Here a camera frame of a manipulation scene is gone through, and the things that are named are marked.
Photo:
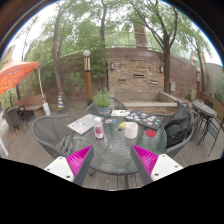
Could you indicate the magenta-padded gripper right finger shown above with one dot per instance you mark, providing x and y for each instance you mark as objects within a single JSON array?
[{"x": 148, "y": 160}]

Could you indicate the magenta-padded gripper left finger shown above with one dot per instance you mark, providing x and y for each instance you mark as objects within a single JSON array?
[{"x": 75, "y": 161}]

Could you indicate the pink drink bottle white cap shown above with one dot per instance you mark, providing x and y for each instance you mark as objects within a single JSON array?
[{"x": 99, "y": 130}]

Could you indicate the flat round red coaster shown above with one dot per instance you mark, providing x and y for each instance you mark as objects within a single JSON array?
[{"x": 151, "y": 133}]

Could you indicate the grey wicker chair with jacket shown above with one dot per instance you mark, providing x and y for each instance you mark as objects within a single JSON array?
[{"x": 180, "y": 150}]

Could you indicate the white cup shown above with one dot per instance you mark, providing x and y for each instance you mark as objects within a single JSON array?
[{"x": 131, "y": 130}]

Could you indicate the silver laptop with stickers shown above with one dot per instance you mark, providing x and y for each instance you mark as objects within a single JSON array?
[{"x": 81, "y": 124}]

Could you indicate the empty grey wicker chair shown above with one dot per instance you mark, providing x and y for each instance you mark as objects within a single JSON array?
[{"x": 50, "y": 131}]

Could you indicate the black laptop with stickers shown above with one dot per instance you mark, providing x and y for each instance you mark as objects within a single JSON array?
[{"x": 145, "y": 119}]

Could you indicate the yellow card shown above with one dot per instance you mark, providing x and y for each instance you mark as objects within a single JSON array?
[{"x": 122, "y": 125}]

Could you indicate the black jacket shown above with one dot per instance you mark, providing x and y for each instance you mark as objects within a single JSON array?
[{"x": 178, "y": 126}]

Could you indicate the small blue card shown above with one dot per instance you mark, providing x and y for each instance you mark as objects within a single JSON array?
[{"x": 111, "y": 120}]

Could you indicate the yellow blue striped cone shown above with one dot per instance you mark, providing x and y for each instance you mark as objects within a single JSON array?
[{"x": 61, "y": 103}]

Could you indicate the green plant in blue pot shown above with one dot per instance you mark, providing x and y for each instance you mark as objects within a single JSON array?
[{"x": 102, "y": 100}]

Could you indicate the black metal chair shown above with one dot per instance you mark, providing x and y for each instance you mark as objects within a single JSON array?
[{"x": 213, "y": 131}]

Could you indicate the wooden bench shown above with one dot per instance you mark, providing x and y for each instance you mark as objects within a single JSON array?
[{"x": 31, "y": 101}]

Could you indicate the dark wicker chair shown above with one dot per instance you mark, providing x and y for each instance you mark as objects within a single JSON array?
[{"x": 13, "y": 116}]

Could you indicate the round dark side table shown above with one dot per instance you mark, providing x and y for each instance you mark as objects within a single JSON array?
[{"x": 204, "y": 108}]

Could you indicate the tree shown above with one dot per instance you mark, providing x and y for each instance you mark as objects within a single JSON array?
[
  {"x": 166, "y": 73},
  {"x": 201, "y": 63},
  {"x": 56, "y": 66},
  {"x": 103, "y": 23}
]

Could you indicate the orange patio umbrella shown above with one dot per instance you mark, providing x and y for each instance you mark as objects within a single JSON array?
[{"x": 15, "y": 75}]

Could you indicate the grey wall box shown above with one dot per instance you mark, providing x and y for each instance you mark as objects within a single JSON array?
[{"x": 172, "y": 86}]

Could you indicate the wooden lamp post white globe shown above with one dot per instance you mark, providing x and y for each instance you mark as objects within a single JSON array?
[{"x": 88, "y": 83}]

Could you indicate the slim wooden lamp post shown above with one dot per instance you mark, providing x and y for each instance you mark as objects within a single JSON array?
[{"x": 198, "y": 85}]

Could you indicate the black wall lamp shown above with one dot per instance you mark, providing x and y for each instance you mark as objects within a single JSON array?
[
  {"x": 112, "y": 66},
  {"x": 161, "y": 69}
]

